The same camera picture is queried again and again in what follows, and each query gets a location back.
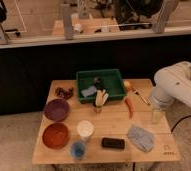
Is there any orange red pepper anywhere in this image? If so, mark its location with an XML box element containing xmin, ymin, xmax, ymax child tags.
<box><xmin>125</xmin><ymin>97</ymin><xmax>133</xmax><ymax>119</ymax></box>

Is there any green plastic bin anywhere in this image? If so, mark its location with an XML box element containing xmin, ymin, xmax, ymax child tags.
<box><xmin>76</xmin><ymin>69</ymin><xmax>126</xmax><ymax>103</ymax></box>

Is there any orange round fruit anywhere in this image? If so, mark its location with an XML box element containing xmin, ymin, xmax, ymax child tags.
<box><xmin>124</xmin><ymin>81</ymin><xmax>132</xmax><ymax>91</ymax></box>

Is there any grey folded cloth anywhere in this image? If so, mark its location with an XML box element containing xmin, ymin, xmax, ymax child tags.
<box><xmin>127</xmin><ymin>125</ymin><xmax>154</xmax><ymax>153</ymax></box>

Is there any black cable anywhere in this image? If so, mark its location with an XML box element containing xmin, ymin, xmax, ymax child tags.
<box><xmin>170</xmin><ymin>114</ymin><xmax>191</xmax><ymax>133</ymax></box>

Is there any blue sponge in bin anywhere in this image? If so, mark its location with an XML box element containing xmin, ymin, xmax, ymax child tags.
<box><xmin>81</xmin><ymin>86</ymin><xmax>97</xmax><ymax>97</ymax></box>

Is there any blue cup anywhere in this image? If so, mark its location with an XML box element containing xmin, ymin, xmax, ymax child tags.
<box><xmin>70</xmin><ymin>141</ymin><xmax>85</xmax><ymax>159</ymax></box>

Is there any orange bowl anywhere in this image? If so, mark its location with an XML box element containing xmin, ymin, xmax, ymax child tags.
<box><xmin>42</xmin><ymin>123</ymin><xmax>69</xmax><ymax>149</ymax></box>

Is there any black rectangular case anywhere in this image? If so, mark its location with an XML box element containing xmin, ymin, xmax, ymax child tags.
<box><xmin>101</xmin><ymin>138</ymin><xmax>125</xmax><ymax>149</ymax></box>

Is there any white cup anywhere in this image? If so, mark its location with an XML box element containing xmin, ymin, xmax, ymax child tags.
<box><xmin>77</xmin><ymin>120</ymin><xmax>94</xmax><ymax>141</ymax></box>

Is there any small wooden background table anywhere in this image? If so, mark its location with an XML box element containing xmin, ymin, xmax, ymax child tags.
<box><xmin>52</xmin><ymin>18</ymin><xmax>120</xmax><ymax>36</ymax></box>

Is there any black object in bin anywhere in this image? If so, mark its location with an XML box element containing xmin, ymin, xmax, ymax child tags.
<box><xmin>93</xmin><ymin>77</ymin><xmax>104</xmax><ymax>90</ymax></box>

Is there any dark grapes bunch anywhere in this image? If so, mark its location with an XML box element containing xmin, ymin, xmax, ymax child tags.
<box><xmin>55</xmin><ymin>87</ymin><xmax>74</xmax><ymax>100</ymax></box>

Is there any purple bowl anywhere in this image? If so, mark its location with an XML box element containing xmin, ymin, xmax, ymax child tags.
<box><xmin>44</xmin><ymin>99</ymin><xmax>70</xmax><ymax>122</ymax></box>

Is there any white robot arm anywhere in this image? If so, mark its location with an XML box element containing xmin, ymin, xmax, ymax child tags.
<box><xmin>149</xmin><ymin>61</ymin><xmax>191</xmax><ymax>124</ymax></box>

